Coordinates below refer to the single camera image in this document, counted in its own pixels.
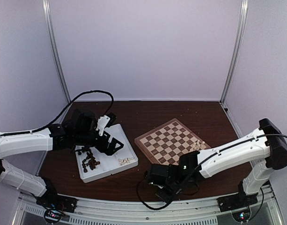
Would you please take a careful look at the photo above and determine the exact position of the wooden chess board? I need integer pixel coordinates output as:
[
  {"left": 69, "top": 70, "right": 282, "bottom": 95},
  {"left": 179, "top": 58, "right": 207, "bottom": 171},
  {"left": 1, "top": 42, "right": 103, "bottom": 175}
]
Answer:
[{"left": 134, "top": 119, "right": 203, "bottom": 165}]

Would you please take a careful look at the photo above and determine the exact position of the aluminium frame post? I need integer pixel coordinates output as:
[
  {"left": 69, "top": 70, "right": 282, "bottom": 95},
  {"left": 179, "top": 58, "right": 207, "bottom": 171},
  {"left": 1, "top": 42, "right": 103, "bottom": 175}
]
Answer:
[
  {"left": 220, "top": 0, "right": 249, "bottom": 109},
  {"left": 42, "top": 0, "right": 71, "bottom": 103}
]

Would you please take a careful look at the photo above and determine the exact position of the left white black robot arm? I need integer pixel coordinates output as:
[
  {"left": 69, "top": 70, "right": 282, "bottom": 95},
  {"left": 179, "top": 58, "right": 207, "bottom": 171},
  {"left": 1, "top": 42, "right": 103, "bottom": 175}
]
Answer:
[{"left": 0, "top": 109, "right": 124, "bottom": 208}]

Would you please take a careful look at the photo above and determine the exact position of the left controller board with LEDs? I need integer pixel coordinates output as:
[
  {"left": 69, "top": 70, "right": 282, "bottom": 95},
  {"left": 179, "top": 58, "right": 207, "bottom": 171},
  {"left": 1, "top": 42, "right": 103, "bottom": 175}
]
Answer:
[{"left": 44, "top": 209, "right": 63, "bottom": 223}]

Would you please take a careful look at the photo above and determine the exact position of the left aluminium frame post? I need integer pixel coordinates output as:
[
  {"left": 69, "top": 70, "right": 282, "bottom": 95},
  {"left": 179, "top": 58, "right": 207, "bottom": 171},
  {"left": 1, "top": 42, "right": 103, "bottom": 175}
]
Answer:
[{"left": 42, "top": 0, "right": 71, "bottom": 103}]

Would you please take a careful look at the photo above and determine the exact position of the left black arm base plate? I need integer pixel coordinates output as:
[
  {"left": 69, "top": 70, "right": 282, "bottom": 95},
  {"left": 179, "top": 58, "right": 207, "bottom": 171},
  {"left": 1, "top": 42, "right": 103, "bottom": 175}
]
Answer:
[{"left": 35, "top": 195, "right": 78, "bottom": 213}]

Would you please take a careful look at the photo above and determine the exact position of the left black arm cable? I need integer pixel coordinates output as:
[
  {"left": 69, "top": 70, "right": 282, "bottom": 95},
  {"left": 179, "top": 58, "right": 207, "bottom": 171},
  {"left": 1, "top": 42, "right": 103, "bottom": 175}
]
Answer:
[{"left": 28, "top": 90, "right": 115, "bottom": 134}]

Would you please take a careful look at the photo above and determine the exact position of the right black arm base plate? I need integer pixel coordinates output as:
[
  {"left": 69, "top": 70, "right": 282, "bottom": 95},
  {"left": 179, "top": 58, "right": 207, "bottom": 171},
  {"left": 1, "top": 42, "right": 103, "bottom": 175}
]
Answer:
[{"left": 217, "top": 194, "right": 258, "bottom": 212}]

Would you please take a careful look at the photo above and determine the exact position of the light chess pawn piece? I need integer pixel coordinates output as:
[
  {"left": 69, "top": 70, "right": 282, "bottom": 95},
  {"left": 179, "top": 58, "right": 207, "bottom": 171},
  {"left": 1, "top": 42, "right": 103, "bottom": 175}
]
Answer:
[{"left": 200, "top": 141, "right": 206, "bottom": 150}]

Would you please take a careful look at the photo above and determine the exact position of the front aluminium frame rail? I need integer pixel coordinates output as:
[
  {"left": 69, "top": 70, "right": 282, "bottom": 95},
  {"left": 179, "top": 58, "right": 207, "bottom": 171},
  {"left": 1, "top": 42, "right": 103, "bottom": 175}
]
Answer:
[{"left": 9, "top": 185, "right": 285, "bottom": 225}]

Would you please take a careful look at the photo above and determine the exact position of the right aluminium frame post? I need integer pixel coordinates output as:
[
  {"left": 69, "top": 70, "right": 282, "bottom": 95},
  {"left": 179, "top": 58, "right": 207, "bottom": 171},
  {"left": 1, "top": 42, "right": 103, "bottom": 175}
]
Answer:
[{"left": 220, "top": 0, "right": 249, "bottom": 109}]

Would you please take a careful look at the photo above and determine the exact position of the white plastic compartment tray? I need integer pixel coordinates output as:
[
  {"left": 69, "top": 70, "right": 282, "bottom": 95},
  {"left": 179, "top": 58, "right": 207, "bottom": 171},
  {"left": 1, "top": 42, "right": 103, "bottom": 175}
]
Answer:
[{"left": 75, "top": 124, "right": 139, "bottom": 183}]

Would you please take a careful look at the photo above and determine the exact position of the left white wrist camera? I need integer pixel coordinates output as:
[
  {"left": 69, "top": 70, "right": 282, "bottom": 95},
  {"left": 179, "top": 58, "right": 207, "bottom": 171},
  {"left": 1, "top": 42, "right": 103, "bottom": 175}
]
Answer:
[{"left": 96, "top": 113, "right": 117, "bottom": 136}]

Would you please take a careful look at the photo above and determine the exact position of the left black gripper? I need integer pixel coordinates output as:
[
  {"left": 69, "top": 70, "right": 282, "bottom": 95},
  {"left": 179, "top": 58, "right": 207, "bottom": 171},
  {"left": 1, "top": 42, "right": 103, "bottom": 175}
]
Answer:
[{"left": 74, "top": 130, "right": 124, "bottom": 156}]

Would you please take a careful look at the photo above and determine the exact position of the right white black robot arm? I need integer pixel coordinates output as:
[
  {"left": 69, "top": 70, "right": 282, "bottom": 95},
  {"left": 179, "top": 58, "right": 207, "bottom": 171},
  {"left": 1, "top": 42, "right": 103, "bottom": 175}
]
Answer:
[{"left": 146, "top": 118, "right": 287, "bottom": 207}]

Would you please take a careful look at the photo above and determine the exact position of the pile of light chess pieces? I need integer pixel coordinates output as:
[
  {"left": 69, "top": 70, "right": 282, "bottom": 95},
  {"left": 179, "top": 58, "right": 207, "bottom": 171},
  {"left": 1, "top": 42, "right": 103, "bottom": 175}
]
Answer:
[{"left": 118, "top": 157, "right": 135, "bottom": 165}]

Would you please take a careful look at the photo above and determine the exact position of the controller board with leds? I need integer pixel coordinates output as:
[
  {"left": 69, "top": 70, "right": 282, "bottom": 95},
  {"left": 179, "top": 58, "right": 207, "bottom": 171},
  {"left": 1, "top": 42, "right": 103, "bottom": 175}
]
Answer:
[
  {"left": 232, "top": 211, "right": 251, "bottom": 223},
  {"left": 44, "top": 209, "right": 63, "bottom": 223}
]

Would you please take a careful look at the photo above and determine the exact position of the pile of dark chess pieces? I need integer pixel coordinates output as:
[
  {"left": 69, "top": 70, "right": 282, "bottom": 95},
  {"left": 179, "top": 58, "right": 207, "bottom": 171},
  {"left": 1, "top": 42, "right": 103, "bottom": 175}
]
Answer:
[{"left": 77, "top": 146, "right": 100, "bottom": 173}]

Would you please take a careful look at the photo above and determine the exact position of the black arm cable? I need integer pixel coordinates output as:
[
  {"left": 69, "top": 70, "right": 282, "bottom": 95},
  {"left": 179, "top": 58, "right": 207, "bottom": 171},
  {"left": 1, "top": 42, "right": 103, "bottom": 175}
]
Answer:
[
  {"left": 28, "top": 90, "right": 115, "bottom": 134},
  {"left": 136, "top": 150, "right": 228, "bottom": 210}
]

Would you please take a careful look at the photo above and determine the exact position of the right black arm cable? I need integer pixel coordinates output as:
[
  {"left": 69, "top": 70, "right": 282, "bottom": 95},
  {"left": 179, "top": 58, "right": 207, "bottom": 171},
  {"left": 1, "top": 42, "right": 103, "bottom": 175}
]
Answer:
[{"left": 136, "top": 150, "right": 228, "bottom": 210}]

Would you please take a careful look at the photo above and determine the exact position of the right controller board with LEDs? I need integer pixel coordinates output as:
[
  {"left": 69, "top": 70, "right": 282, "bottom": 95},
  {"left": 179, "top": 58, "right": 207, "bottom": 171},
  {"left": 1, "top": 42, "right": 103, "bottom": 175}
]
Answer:
[{"left": 232, "top": 211, "right": 251, "bottom": 223}]

